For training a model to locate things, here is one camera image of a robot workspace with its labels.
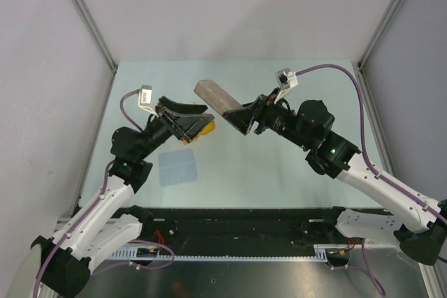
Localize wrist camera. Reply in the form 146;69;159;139
275;68;298;99
138;84;154;114

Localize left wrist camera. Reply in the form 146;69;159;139
138;84;154;114

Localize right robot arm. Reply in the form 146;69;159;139
221;95;446;266

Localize orange sunglasses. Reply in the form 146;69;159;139
182;121;216;145

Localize aluminium frame post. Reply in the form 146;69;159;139
358;0;406;70
71;0;117;75

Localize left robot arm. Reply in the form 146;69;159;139
31;96;214;297

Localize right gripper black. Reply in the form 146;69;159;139
223;87;312;150

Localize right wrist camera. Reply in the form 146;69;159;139
275;68;298;99

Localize left aluminium frame post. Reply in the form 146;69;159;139
71;0;117;75

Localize grey glasses case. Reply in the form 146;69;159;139
194;80;243;116

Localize right aluminium frame post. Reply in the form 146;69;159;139
358;0;406;70

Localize blue cleaning cloth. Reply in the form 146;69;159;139
158;149;198;187

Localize grey slotted cable duct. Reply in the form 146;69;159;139
107;246;349;262

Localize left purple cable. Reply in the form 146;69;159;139
33;89;175;298

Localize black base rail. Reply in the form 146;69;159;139
113;205;360;256

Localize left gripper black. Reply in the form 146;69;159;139
137;96;214;160

